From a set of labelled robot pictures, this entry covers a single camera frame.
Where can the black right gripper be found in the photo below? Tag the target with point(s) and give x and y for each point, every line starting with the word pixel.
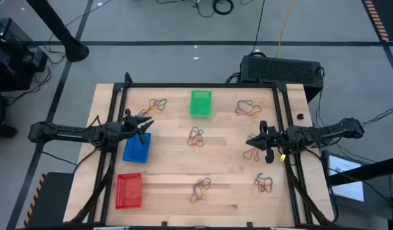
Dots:
pixel 273 139

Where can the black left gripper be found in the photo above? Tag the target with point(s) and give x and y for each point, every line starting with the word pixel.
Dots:
pixel 130 126

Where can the green plastic basket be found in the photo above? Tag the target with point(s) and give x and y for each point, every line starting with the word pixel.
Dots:
pixel 201 105

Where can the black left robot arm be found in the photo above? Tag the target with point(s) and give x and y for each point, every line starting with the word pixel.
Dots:
pixel 71 132

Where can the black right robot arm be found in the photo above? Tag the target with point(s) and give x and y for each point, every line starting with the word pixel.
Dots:
pixel 327 131

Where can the blue plastic basket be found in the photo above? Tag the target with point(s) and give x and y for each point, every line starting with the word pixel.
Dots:
pixel 132 153

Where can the small black knob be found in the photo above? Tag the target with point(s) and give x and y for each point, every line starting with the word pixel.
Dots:
pixel 300 116

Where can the red plastic basket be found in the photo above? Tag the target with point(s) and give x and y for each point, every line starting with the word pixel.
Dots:
pixel 122 191

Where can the black mesh computer case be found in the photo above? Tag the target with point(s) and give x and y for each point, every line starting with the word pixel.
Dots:
pixel 279 70

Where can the black pole stand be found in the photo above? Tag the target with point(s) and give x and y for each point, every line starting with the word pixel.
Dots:
pixel 73 51

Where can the computer monitor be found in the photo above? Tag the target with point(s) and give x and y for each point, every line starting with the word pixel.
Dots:
pixel 349 191

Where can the black mat hazard stripes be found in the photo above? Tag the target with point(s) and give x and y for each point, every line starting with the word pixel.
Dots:
pixel 55 201
pixel 391 12

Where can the black bar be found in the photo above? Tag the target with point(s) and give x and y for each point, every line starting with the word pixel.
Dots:
pixel 375 169

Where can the black caster foot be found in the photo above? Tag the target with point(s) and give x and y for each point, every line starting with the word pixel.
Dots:
pixel 7 131

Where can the black equipment rack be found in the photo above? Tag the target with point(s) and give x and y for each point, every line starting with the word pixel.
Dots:
pixel 11 64

